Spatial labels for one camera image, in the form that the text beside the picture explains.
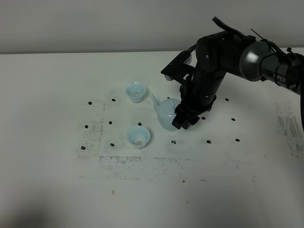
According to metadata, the near light blue teacup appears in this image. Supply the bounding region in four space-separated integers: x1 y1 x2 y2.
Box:
127 126 151 149

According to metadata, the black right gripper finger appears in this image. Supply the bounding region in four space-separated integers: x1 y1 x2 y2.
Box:
172 108 200 130

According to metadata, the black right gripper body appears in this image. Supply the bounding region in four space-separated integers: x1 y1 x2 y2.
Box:
161 33 245 114

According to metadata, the light blue porcelain teapot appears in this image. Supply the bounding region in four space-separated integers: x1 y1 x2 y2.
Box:
150 94 189 131

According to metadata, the light blue teacup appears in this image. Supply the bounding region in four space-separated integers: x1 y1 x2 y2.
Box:
127 126 151 149
125 82 146 103

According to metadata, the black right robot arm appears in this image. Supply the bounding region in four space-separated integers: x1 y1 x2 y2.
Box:
161 32 304 129

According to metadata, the far light blue teacup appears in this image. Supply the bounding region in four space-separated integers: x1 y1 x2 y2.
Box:
125 82 146 103

